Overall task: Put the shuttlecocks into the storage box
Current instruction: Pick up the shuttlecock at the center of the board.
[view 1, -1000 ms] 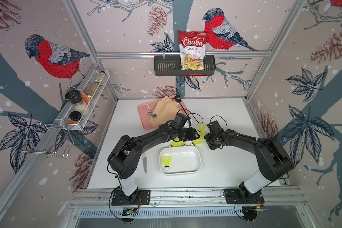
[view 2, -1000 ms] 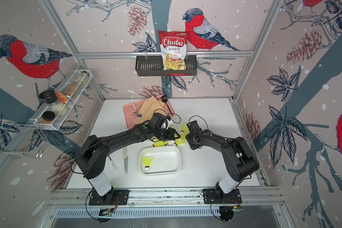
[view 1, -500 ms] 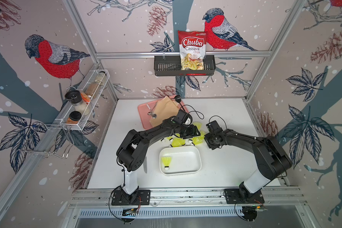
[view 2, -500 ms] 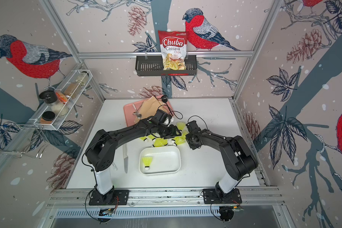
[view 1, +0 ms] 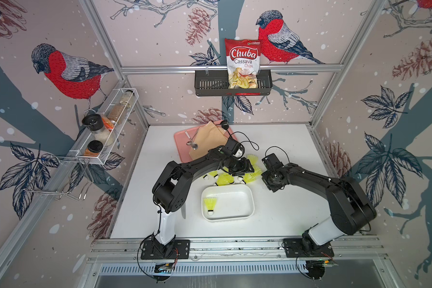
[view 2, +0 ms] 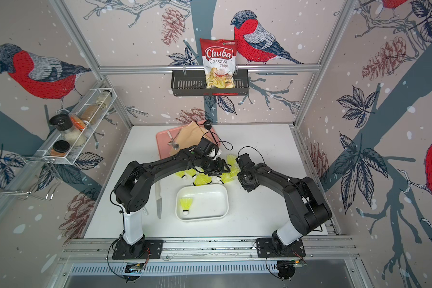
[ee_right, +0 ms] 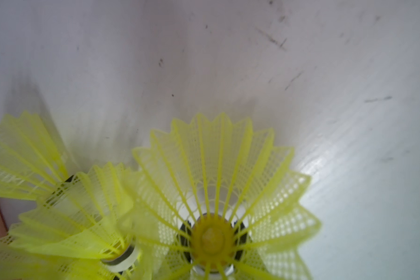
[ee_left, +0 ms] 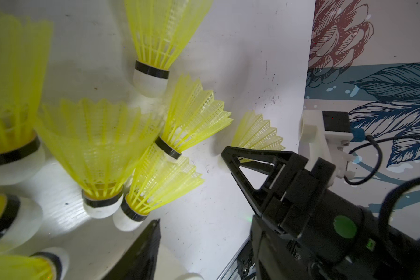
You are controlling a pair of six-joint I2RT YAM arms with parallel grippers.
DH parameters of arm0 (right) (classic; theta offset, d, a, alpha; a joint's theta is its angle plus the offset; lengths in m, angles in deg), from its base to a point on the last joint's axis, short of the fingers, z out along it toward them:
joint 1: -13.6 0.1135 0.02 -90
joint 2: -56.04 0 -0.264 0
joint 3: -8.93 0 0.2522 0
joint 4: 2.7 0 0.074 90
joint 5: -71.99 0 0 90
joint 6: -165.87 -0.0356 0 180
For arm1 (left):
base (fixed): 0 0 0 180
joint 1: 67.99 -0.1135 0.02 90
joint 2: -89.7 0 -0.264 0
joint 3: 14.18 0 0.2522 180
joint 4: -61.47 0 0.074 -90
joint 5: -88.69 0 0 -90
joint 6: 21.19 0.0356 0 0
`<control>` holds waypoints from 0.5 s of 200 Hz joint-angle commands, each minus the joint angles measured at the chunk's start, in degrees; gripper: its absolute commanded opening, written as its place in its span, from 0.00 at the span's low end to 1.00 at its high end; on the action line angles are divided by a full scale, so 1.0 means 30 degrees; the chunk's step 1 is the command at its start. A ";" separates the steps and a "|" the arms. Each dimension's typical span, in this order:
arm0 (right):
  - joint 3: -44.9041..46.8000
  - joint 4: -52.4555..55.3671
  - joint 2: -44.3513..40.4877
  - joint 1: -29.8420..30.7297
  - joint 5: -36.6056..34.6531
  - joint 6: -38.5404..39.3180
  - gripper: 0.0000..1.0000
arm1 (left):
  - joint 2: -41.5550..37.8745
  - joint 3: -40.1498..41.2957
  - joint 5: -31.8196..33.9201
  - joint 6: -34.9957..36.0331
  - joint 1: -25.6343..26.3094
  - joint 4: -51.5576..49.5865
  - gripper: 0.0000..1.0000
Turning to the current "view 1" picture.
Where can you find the yellow shuttlecock two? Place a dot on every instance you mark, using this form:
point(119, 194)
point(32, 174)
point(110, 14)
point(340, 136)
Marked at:
point(253, 159)

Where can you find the white storage box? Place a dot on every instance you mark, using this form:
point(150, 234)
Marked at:
point(235, 202)

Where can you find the wire hook rack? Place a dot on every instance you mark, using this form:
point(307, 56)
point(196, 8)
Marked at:
point(72, 179)

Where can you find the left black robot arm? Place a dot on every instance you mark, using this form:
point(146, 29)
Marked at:
point(171, 190)

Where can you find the pink plastic tray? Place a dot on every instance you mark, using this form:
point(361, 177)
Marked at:
point(181, 140)

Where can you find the black wall basket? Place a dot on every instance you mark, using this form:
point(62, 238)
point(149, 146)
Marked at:
point(218, 83)

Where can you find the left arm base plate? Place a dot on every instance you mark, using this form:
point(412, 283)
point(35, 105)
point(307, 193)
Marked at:
point(175, 249)

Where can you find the tall spice bottle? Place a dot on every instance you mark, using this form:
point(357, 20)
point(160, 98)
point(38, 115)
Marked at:
point(126, 102)

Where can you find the yellow shuttlecock three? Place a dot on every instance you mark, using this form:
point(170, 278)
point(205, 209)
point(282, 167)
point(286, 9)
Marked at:
point(224, 180)

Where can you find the yellow shuttlecock four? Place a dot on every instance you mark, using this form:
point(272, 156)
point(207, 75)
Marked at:
point(250, 177)

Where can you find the chuba cassava chips bag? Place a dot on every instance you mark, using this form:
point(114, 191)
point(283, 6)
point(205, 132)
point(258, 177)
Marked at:
point(243, 63)

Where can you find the black ladle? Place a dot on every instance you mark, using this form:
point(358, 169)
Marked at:
point(225, 126)

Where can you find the black lid spice jar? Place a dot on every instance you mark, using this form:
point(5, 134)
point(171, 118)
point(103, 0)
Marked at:
point(95, 124)

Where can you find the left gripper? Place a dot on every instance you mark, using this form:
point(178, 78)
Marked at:
point(245, 167)

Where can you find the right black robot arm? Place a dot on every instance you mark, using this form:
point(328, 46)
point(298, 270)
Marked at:
point(350, 208)

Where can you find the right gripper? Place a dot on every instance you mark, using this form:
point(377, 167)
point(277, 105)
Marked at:
point(272, 188)

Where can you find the yellow shuttlecock five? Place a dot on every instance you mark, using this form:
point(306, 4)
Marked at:
point(211, 175)

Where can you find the yellow shuttlecock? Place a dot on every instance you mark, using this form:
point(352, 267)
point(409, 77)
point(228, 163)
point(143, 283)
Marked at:
point(210, 204)

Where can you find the small orange spice jar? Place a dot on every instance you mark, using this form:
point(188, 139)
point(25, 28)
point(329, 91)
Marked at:
point(93, 149)

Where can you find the clear wall shelf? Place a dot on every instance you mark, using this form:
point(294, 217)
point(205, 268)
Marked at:
point(115, 129)

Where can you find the white handled spoon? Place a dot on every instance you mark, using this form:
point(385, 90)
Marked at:
point(191, 142)

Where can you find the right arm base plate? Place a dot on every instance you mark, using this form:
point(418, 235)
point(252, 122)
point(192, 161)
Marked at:
point(301, 248)

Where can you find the yellow cloth napkin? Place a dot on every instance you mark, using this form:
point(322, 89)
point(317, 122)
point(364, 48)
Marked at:
point(208, 137)

